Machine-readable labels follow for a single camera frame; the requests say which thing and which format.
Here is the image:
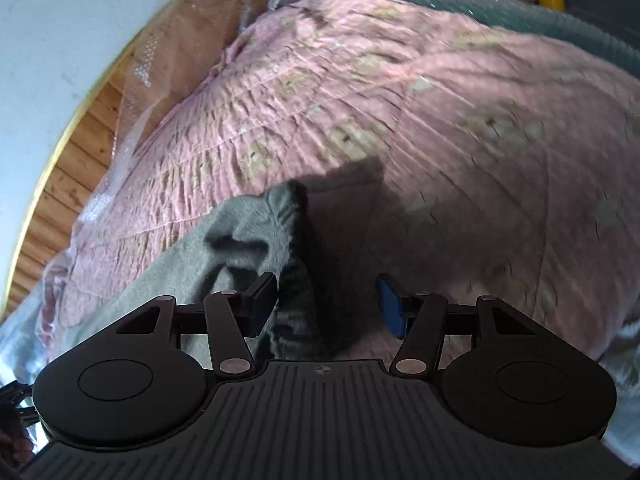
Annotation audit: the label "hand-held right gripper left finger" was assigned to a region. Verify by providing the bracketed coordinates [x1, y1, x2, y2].
[115, 272, 278, 377]

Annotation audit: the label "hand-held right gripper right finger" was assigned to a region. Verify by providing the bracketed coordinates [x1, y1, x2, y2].
[376, 272, 528, 377]

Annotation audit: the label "grey pants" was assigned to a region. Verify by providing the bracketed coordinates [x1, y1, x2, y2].
[65, 180, 331, 361]

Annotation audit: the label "pink bear print quilt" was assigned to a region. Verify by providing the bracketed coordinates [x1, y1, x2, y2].
[42, 0, 640, 361]

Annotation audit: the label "clear bubble wrap sheet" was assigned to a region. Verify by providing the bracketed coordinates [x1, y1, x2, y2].
[0, 0, 640, 466]

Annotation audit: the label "wooden wall panelling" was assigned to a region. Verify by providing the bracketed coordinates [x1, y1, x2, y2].
[0, 0, 281, 321]

